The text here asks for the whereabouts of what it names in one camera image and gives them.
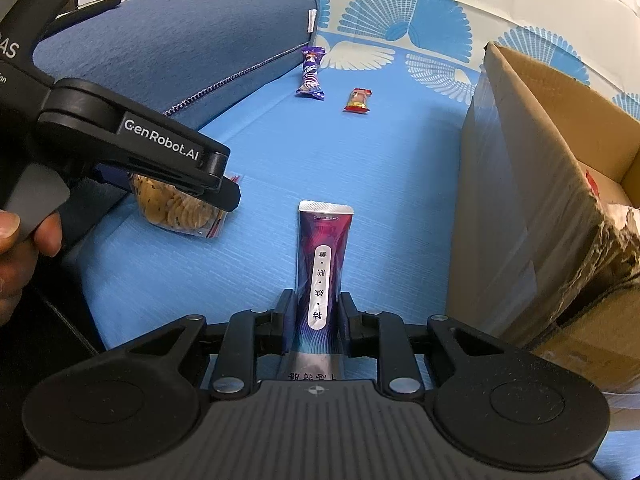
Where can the purple candy bar wrapper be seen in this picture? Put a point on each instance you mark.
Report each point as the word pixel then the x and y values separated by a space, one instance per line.
pixel 311 72

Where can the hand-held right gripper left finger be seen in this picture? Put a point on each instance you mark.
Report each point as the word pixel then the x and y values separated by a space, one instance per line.
pixel 287 322

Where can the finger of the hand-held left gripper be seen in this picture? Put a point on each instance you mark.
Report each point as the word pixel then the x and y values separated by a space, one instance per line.
pixel 220 192

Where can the blue fabric sofa cushion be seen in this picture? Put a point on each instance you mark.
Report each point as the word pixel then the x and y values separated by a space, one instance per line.
pixel 175 50

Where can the brown cardboard box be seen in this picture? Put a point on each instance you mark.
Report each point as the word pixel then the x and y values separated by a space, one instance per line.
pixel 525 210

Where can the long purple snack packet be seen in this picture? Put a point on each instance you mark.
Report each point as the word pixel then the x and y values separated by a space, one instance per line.
pixel 322 250

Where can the small red snack packet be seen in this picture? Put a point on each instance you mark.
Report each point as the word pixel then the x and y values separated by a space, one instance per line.
pixel 357 101

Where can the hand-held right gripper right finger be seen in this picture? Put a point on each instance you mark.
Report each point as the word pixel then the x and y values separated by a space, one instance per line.
pixel 346 322

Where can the clear bag of biscuits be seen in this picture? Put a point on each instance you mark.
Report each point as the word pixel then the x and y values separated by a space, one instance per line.
pixel 170 210

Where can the person's left hand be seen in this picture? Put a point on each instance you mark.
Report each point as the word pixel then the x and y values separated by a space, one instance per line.
pixel 15 270

